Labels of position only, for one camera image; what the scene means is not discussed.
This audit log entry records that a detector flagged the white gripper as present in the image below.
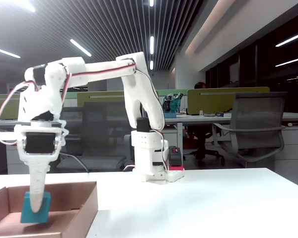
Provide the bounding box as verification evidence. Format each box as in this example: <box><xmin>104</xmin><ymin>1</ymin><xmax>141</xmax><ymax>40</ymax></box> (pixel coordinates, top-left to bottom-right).
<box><xmin>14</xmin><ymin>119</ymin><xmax>71</xmax><ymax>214</ymax></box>

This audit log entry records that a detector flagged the blue cube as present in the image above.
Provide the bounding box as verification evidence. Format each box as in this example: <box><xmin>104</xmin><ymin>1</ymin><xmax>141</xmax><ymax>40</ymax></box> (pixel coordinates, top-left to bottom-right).
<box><xmin>20</xmin><ymin>191</ymin><xmax>52</xmax><ymax>224</ymax></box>

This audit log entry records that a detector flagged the brown cardboard box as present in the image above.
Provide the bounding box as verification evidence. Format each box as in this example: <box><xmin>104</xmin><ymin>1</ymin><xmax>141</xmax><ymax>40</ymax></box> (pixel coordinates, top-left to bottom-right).
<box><xmin>0</xmin><ymin>181</ymin><xmax>99</xmax><ymax>238</ymax></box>

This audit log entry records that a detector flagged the white drawer cabinet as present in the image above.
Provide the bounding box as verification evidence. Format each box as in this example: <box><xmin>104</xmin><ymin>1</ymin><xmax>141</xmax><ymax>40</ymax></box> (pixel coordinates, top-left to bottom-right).
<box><xmin>5</xmin><ymin>144</ymin><xmax>32</xmax><ymax>175</ymax></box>
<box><xmin>274</xmin><ymin>120</ymin><xmax>298</xmax><ymax>186</ymax></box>

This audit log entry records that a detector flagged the grey mesh office chair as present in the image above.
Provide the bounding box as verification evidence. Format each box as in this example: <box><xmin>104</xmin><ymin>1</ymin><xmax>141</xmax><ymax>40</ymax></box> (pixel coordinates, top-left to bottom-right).
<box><xmin>61</xmin><ymin>107</ymin><xmax>85</xmax><ymax>154</ymax></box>
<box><xmin>64</xmin><ymin>100</ymin><xmax>137</xmax><ymax>173</ymax></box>
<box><xmin>212</xmin><ymin>91</ymin><xmax>288</xmax><ymax>170</ymax></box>

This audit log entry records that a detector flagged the olive green desk partition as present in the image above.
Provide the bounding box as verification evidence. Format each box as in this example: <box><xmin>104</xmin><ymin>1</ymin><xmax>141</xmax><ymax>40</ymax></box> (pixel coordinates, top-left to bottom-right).
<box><xmin>76</xmin><ymin>90</ymin><xmax>126</xmax><ymax>108</ymax></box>
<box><xmin>0</xmin><ymin>93</ymin><xmax>21</xmax><ymax>120</ymax></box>
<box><xmin>187</xmin><ymin>86</ymin><xmax>271</xmax><ymax>116</ymax></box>

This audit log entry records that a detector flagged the black red table clamp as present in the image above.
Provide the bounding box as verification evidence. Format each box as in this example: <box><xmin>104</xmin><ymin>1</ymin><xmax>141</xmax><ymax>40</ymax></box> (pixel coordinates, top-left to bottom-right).
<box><xmin>168</xmin><ymin>146</ymin><xmax>185</xmax><ymax>172</ymax></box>

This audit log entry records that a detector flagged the teal plastic bag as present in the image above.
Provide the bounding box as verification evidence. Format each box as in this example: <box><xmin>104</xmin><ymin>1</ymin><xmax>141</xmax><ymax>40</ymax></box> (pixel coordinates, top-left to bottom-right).
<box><xmin>162</xmin><ymin>92</ymin><xmax>185</xmax><ymax>114</ymax></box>

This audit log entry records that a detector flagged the black swivel chair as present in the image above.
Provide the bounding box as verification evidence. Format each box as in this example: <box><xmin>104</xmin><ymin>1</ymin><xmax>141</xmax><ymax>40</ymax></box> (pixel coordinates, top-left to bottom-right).
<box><xmin>183</xmin><ymin>125</ymin><xmax>225</xmax><ymax>166</ymax></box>

